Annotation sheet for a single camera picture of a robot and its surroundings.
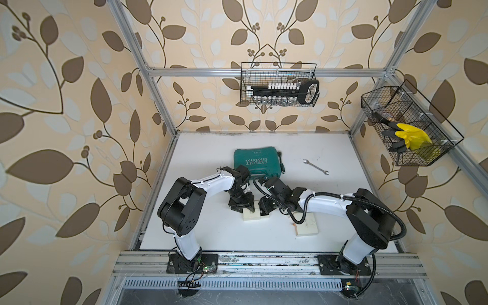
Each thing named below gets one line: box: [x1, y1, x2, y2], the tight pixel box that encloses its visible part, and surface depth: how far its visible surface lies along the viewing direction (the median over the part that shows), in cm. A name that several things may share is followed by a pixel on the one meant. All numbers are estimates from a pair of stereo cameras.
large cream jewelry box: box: [291, 212, 319, 237], surface depth 83 cm
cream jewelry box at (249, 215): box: [242, 205, 270, 222], surface depth 86 cm
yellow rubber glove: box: [394, 123, 433, 150], surface depth 68 cm
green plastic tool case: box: [233, 146, 282, 180], surface depth 104 cm
